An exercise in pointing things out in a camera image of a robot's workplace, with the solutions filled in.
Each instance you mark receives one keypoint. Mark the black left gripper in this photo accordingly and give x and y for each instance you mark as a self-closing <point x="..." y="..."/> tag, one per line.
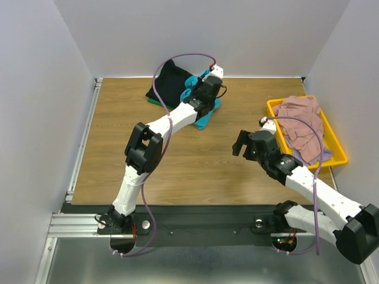
<point x="201" y="82"/>

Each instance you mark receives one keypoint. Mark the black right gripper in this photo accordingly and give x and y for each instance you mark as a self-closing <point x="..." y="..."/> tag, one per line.
<point x="249" y="141"/>

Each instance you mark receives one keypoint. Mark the turquoise t shirt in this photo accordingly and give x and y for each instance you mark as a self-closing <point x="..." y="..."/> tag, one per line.
<point x="187" y="97"/>

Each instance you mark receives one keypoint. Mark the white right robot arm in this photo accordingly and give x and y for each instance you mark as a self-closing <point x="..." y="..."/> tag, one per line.
<point x="350" y="226"/>

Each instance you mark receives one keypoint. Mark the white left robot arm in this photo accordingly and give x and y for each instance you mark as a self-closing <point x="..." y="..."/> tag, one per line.
<point x="144" y="151"/>

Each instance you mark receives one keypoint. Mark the folded black t shirt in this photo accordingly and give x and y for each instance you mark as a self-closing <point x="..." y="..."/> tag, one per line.
<point x="170" y="84"/>

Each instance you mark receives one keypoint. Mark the folded green t shirt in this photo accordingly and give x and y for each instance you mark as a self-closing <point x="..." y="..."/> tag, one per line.
<point x="152" y="101"/>

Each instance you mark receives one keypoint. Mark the pink t shirt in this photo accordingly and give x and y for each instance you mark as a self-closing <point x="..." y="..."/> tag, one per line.
<point x="301" y="125"/>

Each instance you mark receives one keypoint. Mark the lavender t shirt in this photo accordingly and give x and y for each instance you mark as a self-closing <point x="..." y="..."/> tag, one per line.
<point x="327" y="155"/>

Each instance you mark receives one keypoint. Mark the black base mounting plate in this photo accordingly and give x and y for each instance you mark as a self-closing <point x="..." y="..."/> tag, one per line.
<point x="196" y="225"/>

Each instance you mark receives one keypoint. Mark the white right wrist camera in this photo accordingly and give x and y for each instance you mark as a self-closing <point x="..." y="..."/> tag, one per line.
<point x="267" y="125"/>

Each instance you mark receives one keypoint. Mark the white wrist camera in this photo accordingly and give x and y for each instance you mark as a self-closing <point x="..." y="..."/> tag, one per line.
<point x="216" y="71"/>
<point x="267" y="125"/>

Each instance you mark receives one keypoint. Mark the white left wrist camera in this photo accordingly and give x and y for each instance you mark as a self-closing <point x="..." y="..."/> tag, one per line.
<point x="216" y="71"/>

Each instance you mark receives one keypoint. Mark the aluminium left side rail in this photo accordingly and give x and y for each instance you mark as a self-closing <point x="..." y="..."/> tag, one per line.
<point x="75" y="172"/>

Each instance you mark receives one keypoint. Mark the aluminium front frame rail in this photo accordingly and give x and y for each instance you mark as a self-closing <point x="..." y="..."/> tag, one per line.
<point x="85" y="226"/>

